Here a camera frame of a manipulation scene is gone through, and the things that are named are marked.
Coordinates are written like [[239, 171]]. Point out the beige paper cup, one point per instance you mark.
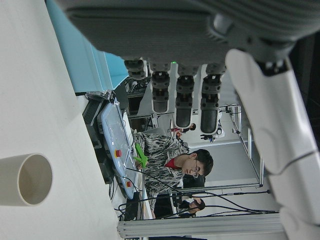
[[15, 175]]

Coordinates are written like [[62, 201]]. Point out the person with dark hair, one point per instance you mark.
[[193, 206]]

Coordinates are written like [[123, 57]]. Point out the grey blue teach pendant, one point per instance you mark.
[[130, 191]]

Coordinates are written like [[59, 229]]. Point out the teach pendant with plastic cover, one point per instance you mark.
[[112, 130]]

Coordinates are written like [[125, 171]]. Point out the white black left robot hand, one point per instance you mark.
[[175, 30]]

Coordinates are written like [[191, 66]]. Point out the green plastic clamp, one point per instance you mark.
[[140, 155]]

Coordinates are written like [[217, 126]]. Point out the aluminium profile post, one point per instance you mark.
[[200, 226]]

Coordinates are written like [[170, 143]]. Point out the aluminium frame cage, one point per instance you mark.
[[252, 160]]

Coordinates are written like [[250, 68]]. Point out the teal plastic bin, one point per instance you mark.
[[82, 57]]

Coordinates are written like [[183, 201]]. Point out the person in patterned sweater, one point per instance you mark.
[[160, 155]]

